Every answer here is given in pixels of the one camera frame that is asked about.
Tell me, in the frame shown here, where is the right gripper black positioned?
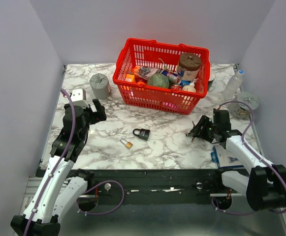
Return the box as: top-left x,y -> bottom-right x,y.
190,115 -> 219,143

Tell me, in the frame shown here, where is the black padlock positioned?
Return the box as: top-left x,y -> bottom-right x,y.
132,128 -> 151,141

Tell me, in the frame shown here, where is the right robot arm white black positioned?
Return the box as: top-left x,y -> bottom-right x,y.
188,110 -> 286,213

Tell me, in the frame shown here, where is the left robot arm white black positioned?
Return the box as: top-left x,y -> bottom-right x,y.
10,99 -> 106,236

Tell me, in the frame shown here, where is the grey taped can left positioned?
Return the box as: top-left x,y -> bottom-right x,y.
89,73 -> 111,99

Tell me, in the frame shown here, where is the grey taped can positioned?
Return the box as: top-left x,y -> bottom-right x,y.
227,91 -> 259,119
89,73 -> 111,99

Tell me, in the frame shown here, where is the blue white booklet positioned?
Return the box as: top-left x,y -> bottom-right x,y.
211,145 -> 243,168

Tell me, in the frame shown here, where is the grey taped can right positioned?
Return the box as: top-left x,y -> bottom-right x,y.
227,91 -> 259,119

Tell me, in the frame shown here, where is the brass padlock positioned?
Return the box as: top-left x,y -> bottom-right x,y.
120,138 -> 133,149

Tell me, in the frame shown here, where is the white pump bottle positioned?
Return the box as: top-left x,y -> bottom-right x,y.
181,79 -> 197,92

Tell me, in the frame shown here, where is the orange small box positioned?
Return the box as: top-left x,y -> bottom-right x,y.
125,73 -> 136,83

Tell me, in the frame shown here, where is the red soda can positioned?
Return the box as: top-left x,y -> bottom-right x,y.
169,84 -> 183,91

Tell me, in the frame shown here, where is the clear plastic water bottle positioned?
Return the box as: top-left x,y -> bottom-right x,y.
222,70 -> 244,100

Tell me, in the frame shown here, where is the crumpled snack packet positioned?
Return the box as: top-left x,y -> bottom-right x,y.
132,65 -> 161,80

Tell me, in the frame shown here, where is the red blue drink can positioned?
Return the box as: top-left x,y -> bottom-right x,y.
161,70 -> 182,85

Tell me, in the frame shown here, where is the green melon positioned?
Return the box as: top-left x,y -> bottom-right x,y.
147,73 -> 170,89

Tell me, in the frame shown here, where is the brown lid cylindrical canister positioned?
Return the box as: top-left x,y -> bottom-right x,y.
177,53 -> 202,81

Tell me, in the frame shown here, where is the red plastic basket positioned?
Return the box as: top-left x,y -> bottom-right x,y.
113,38 -> 210,115

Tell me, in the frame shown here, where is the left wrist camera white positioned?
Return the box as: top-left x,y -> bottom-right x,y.
70,88 -> 89,109

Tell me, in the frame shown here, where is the black mounting rail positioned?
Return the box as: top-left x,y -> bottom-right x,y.
35,168 -> 247,206

